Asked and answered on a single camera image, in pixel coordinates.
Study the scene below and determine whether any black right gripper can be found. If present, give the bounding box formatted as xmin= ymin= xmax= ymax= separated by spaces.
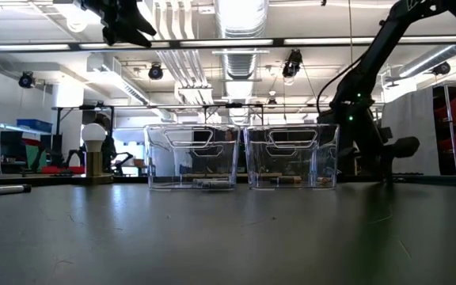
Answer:
xmin=318 ymin=103 xmax=421 ymax=184

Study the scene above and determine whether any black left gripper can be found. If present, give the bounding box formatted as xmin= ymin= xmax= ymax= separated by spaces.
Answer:
xmin=79 ymin=0 xmax=158 ymax=48

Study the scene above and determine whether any clear plastic bin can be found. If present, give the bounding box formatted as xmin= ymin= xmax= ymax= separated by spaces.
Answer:
xmin=243 ymin=123 xmax=340 ymax=190
xmin=143 ymin=123 xmax=241 ymax=191

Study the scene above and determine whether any black overhead rig bar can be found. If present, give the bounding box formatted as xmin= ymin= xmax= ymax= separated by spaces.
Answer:
xmin=0 ymin=37 xmax=456 ymax=51

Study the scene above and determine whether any black ceiling spotlight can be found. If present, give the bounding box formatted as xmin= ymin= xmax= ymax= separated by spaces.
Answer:
xmin=147 ymin=63 xmax=165 ymax=82
xmin=17 ymin=70 xmax=36 ymax=89
xmin=282 ymin=49 xmax=303 ymax=86
xmin=432 ymin=61 xmax=452 ymax=77

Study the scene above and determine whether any grey curtain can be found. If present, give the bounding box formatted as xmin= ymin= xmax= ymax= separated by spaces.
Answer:
xmin=381 ymin=87 xmax=435 ymax=175

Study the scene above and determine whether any person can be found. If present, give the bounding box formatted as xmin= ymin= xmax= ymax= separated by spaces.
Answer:
xmin=93 ymin=112 xmax=118 ymax=175

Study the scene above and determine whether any blue storage bin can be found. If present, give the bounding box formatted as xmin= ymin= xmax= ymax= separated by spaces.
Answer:
xmin=16 ymin=118 xmax=54 ymax=134

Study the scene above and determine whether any black table mat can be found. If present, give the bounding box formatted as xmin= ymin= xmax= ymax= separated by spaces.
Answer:
xmin=0 ymin=181 xmax=456 ymax=285

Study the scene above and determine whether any red flat object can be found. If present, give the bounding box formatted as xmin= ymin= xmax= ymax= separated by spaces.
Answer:
xmin=40 ymin=165 xmax=86 ymax=176

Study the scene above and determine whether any green box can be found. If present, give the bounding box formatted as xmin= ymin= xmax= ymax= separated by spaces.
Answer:
xmin=25 ymin=144 xmax=48 ymax=171

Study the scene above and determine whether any silver ventilation duct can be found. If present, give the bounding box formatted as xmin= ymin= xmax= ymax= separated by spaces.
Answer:
xmin=214 ymin=0 xmax=271 ymax=126
xmin=397 ymin=43 xmax=456 ymax=78

